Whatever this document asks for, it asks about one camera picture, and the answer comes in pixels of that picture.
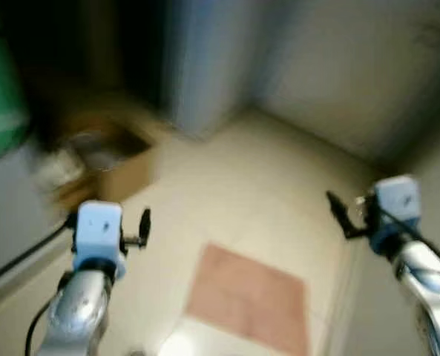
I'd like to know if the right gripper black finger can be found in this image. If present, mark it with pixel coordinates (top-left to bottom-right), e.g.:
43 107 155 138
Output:
326 191 354 240

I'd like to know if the brown cardboard box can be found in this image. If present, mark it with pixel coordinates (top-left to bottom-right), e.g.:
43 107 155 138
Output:
49 111 161 212

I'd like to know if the pink square floor mat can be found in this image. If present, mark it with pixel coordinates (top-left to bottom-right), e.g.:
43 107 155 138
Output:
184 243 311 356

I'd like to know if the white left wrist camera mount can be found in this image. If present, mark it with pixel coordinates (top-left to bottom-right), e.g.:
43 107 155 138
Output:
73 200 125 271

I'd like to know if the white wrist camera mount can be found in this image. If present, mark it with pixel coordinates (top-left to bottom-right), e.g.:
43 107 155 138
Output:
368 176 422 238
73 200 125 271

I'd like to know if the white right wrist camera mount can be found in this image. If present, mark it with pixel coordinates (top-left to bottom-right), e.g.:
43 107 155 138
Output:
368 176 422 238

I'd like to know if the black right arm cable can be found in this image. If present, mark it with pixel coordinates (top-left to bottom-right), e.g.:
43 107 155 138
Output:
375 206 440 277

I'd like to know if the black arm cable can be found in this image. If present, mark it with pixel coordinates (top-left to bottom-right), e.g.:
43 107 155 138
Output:
375 206 440 277
0 221 73 294

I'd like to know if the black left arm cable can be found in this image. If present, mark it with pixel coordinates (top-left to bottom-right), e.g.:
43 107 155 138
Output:
0 221 73 294

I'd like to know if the thin black looping cable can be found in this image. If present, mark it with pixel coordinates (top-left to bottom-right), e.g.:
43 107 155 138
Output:
24 297 57 356

